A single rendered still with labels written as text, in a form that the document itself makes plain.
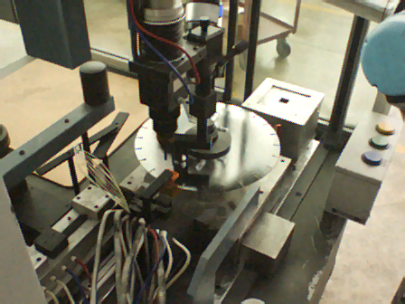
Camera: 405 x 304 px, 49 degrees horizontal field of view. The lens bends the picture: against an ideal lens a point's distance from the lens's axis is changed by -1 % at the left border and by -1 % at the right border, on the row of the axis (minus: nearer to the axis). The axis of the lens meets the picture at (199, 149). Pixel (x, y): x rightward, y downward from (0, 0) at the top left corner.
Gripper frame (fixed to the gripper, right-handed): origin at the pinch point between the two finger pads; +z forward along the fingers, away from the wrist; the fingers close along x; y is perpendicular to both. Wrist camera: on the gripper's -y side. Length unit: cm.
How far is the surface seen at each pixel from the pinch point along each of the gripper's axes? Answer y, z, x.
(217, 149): 10.1, 7.3, -3.3
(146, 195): 5.8, 15.1, -23.1
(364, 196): 38.9, 16.6, 18.6
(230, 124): 8.2, 2.2, 7.0
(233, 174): 15.8, 11.6, -6.2
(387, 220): 35, 49, 134
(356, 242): 25, 57, 115
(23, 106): -70, 4, 11
